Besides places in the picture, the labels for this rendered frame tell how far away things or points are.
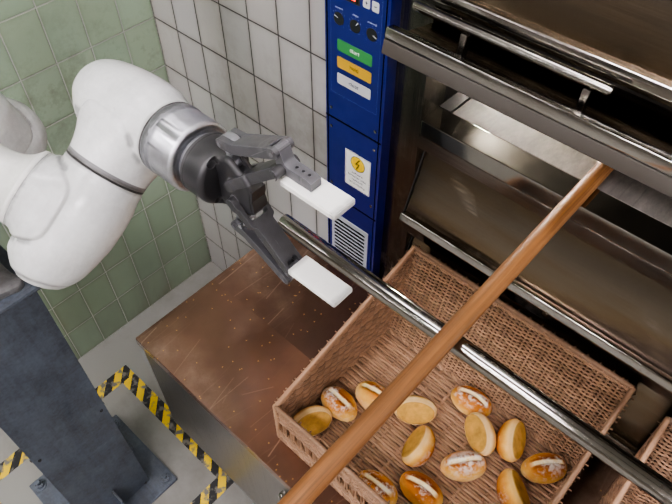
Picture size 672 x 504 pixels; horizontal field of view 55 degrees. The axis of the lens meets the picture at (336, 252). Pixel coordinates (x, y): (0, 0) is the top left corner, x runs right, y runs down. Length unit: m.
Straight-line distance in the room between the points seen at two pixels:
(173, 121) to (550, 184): 0.71
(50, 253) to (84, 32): 1.08
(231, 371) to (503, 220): 0.75
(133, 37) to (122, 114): 1.14
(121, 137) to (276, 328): 0.99
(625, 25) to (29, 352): 1.22
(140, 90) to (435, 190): 0.76
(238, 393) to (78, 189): 0.90
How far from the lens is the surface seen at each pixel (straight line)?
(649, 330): 1.29
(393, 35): 1.04
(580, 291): 1.31
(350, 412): 1.50
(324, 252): 1.05
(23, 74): 1.79
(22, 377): 1.50
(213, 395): 1.60
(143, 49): 1.94
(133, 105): 0.77
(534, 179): 1.21
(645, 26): 0.99
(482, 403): 1.53
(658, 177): 0.91
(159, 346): 1.70
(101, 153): 0.79
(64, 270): 0.82
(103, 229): 0.81
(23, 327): 1.41
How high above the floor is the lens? 1.98
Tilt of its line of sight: 50 degrees down
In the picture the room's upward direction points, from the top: straight up
